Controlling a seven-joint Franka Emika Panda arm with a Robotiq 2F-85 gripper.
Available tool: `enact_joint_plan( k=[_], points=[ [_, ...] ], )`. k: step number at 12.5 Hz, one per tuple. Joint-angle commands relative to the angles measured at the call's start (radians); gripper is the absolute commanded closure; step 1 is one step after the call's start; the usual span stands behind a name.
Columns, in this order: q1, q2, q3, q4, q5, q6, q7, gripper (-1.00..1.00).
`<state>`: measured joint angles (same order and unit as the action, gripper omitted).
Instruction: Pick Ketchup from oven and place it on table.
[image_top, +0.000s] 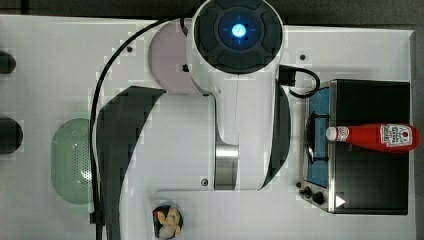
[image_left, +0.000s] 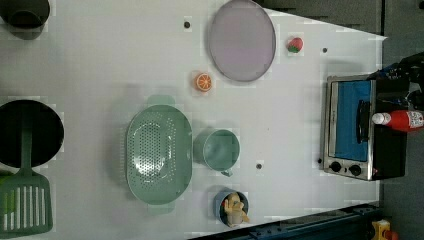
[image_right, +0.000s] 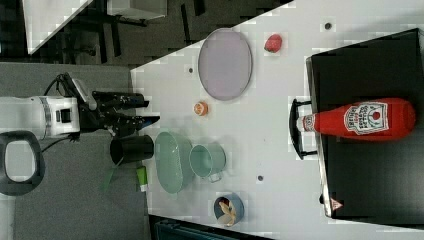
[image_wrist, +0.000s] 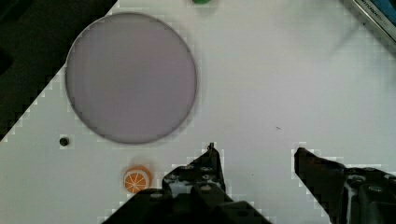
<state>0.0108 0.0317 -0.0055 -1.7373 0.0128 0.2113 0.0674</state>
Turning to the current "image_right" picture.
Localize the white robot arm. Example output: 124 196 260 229
1 91 159 196

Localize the red strawberry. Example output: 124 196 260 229
264 34 282 53

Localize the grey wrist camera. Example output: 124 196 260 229
72 78 97 110

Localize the green mug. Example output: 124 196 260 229
189 142 226 183

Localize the orange slice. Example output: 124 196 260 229
194 101 209 116

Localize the grey round plate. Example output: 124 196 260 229
198 28 253 101

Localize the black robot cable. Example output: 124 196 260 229
43 73 73 97

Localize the black cylinder cup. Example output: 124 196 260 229
110 135 154 165

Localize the red ketchup bottle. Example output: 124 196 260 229
297 98 416 141

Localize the black oven door handle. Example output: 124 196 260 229
289 99 318 160

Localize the blue bowl with peels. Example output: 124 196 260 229
213 193 245 227

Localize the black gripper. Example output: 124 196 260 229
77 91 160 137

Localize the dark teal crate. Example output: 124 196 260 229
154 221 253 240

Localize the green oval colander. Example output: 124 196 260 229
155 131 194 194

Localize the green marker tube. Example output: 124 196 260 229
136 166 148 192

